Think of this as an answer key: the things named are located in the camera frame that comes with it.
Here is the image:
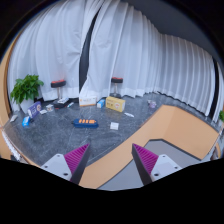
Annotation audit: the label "black stool with orange trim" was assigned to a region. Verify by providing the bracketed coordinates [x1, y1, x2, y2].
[110, 76, 124, 99]
[50, 79, 71, 109]

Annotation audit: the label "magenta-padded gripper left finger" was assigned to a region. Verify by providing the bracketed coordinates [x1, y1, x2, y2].
[40, 143, 92, 186]

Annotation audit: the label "yellow carton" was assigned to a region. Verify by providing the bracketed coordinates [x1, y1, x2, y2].
[105, 95, 127, 113]

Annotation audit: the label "white curtain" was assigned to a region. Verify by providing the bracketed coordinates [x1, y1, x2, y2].
[79, 0, 224, 118]
[7, 0, 101, 111]

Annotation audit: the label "small blue packet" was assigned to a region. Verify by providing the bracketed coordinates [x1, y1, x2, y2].
[21, 115, 32, 128]

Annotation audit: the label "blue power strip orange sockets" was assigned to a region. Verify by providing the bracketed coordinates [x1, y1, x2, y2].
[72, 117, 100, 129]

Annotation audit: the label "purple printed box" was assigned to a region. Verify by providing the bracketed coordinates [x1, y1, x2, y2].
[27, 100, 43, 120]

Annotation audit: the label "white and orange carton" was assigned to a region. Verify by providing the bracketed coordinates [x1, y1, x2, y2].
[78, 95, 98, 108]

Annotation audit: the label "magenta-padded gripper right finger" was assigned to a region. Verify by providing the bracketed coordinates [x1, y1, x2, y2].
[131, 143, 184, 186]

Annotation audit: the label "small blue and white box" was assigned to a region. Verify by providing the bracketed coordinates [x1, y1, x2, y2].
[96, 98, 106, 109]

